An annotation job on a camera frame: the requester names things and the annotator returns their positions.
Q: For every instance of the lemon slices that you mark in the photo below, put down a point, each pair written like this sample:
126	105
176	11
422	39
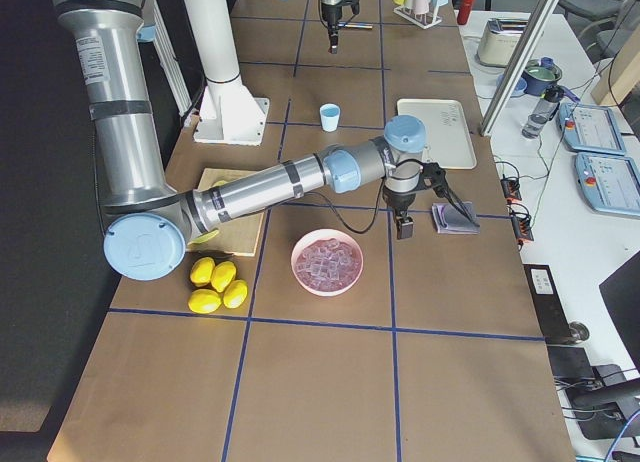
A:
206	211

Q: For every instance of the pink bowl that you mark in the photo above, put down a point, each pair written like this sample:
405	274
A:
322	234

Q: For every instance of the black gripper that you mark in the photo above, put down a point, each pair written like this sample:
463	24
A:
400	201
330	11

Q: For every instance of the cream bear tray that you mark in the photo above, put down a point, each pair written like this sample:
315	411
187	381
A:
448	140

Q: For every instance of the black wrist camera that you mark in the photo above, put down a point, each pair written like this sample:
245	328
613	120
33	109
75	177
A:
433	177
354	5

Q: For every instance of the folded grey purple cloth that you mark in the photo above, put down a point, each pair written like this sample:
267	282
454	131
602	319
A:
448	220

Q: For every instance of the aluminium frame post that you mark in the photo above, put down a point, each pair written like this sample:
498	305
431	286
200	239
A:
523	51

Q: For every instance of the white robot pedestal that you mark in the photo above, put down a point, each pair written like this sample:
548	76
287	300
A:
229	113

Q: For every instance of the wooden cutting board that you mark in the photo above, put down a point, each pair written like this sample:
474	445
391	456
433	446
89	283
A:
238	237

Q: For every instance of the blue teach pendant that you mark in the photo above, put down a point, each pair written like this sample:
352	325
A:
609	183
590	128

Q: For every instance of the light blue cup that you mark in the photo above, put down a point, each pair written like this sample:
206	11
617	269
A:
329	117

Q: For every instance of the white wire cup rack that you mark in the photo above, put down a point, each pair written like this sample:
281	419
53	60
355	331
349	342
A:
431	19

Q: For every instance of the clear ice cubes pile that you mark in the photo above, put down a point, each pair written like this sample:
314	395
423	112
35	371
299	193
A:
328	265

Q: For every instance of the yellow lemon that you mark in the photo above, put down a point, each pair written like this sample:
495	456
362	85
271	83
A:
204	301
222	275
201	271
235	294

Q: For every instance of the blue bowl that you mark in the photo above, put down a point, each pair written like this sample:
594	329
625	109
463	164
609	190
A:
520	88

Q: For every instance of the dark pot with lid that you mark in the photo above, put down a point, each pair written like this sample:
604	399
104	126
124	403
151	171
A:
539	74

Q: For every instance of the red bottle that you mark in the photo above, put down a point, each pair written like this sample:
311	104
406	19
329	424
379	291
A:
465	8

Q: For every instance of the clear water bottle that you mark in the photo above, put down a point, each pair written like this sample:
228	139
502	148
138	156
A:
543	112

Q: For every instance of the steel muddler black tip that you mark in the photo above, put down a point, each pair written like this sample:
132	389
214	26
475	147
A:
355	26

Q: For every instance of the pink cup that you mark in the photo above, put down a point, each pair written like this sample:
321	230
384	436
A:
420	7

